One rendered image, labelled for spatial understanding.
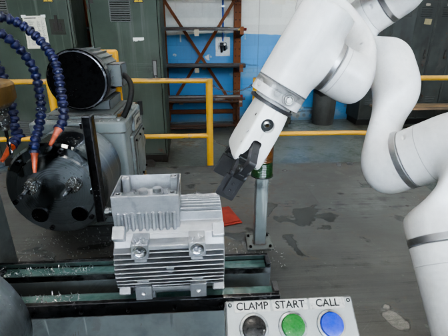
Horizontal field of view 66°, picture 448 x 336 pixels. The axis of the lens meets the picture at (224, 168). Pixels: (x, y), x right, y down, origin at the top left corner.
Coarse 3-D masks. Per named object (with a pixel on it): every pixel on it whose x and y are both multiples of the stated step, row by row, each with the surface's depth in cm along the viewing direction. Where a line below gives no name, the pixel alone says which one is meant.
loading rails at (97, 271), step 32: (256, 256) 81; (32, 288) 76; (64, 288) 77; (96, 288) 78; (224, 288) 72; (256, 288) 72; (32, 320) 67; (64, 320) 68; (96, 320) 68; (128, 320) 69; (160, 320) 69; (192, 320) 70; (224, 320) 70
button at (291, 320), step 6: (288, 318) 44; (294, 318) 44; (300, 318) 44; (282, 324) 44; (288, 324) 44; (294, 324) 44; (300, 324) 44; (282, 330) 44; (288, 330) 43; (294, 330) 43; (300, 330) 43
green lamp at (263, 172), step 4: (264, 164) 95; (268, 164) 95; (272, 164) 97; (260, 168) 96; (264, 168) 96; (268, 168) 96; (272, 168) 98; (252, 172) 98; (256, 172) 97; (260, 172) 96; (264, 172) 96; (268, 172) 96; (272, 172) 98; (256, 176) 97; (260, 176) 97; (264, 176) 96; (268, 176) 97
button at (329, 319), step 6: (330, 312) 45; (324, 318) 44; (330, 318) 44; (336, 318) 44; (324, 324) 44; (330, 324) 44; (336, 324) 44; (342, 324) 44; (324, 330) 44; (330, 330) 43; (336, 330) 43; (342, 330) 44
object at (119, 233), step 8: (216, 224) 63; (112, 232) 61; (120, 232) 61; (216, 232) 62; (224, 232) 62; (112, 240) 61; (120, 240) 61; (120, 288) 66; (128, 288) 66; (216, 288) 67
